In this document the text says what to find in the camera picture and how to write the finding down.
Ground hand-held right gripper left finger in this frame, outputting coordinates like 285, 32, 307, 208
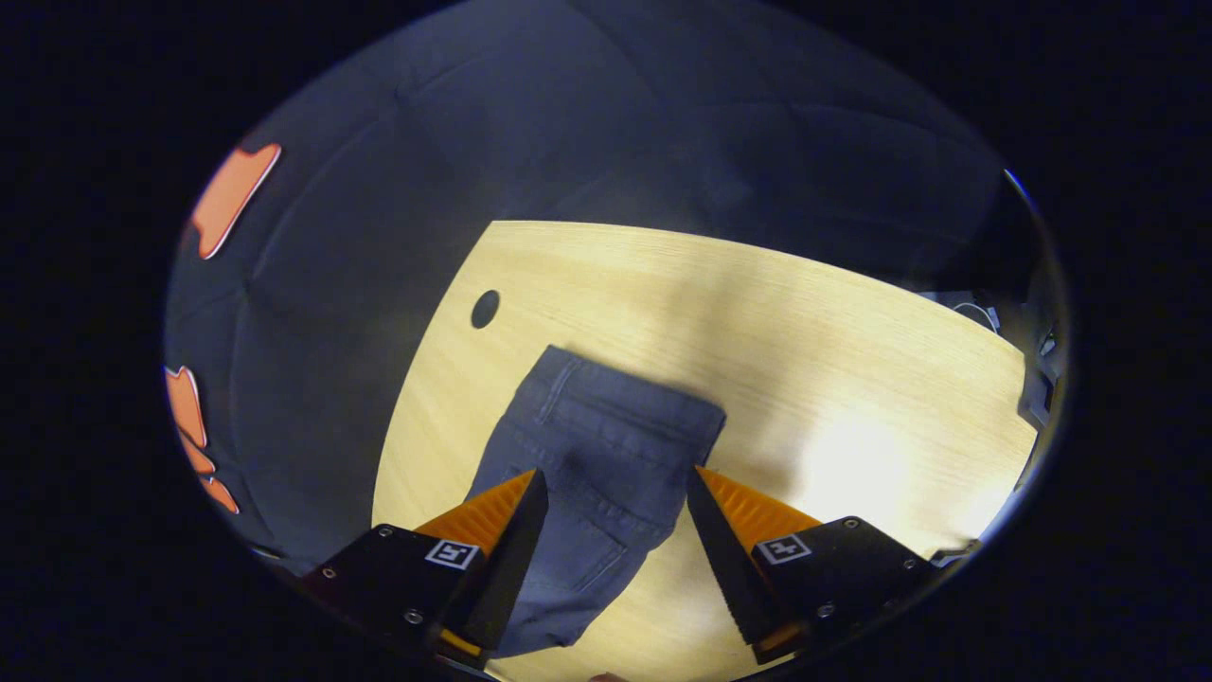
299, 468, 550, 664

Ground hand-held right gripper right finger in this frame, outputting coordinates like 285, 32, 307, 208
686, 465, 936, 666

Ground dark blue jeans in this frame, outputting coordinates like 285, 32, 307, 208
464, 345, 728, 660

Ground dark grey equipment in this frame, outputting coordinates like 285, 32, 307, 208
1015, 322, 1061, 432

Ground black backdrop cloth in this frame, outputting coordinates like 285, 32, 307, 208
163, 0, 1043, 574

